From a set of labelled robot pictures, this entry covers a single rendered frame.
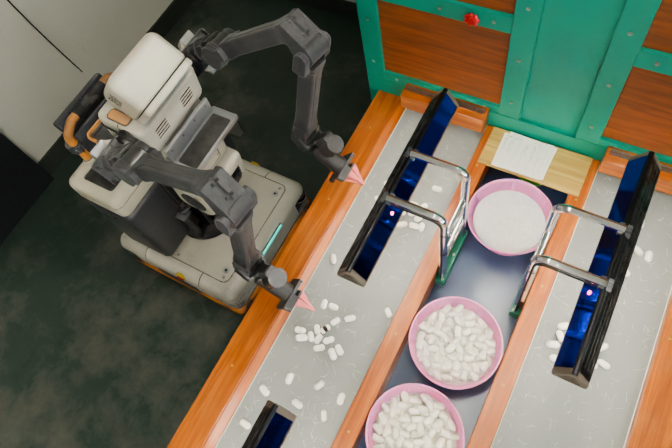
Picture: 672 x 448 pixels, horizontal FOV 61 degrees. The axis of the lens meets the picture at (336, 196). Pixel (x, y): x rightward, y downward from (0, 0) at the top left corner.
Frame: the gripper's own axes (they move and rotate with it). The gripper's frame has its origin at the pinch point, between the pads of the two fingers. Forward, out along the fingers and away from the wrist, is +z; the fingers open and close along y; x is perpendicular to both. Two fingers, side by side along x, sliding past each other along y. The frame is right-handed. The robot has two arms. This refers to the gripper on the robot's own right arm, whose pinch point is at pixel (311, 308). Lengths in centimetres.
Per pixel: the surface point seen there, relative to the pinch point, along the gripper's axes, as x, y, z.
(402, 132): 6, 72, 0
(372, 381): -14.4, -10.3, 21.4
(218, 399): 9.4, -35.5, -8.2
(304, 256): 9.0, 14.4, -7.7
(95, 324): 134, -38, -41
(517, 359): -35, 13, 48
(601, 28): -69, 86, 5
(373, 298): -5.3, 12.2, 14.1
